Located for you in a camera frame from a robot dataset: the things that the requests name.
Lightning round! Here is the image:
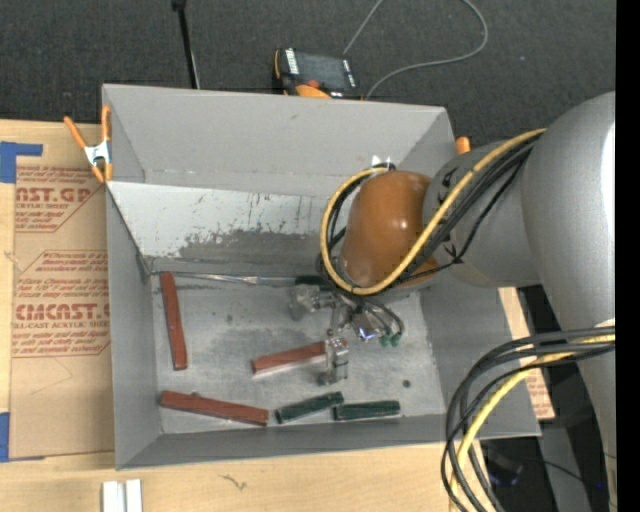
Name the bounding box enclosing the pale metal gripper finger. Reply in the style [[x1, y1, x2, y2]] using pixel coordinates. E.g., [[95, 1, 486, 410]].
[[288, 284, 338, 322], [316, 336, 352, 387]]

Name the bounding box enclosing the red-brown flat block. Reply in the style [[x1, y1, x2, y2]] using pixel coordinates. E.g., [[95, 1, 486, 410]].
[[159, 271, 190, 372], [159, 389, 271, 428], [250, 340, 329, 377]]

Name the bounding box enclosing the grey metal bin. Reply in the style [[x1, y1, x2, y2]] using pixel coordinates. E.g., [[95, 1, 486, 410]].
[[101, 83, 543, 471]]

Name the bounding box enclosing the dark green flat block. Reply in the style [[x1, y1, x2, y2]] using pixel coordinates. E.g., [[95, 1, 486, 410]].
[[274, 391, 346, 425], [331, 399, 402, 422]]

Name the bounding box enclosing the brown cardboard board red print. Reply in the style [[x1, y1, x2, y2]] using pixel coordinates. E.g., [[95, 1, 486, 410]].
[[0, 118, 557, 462]]

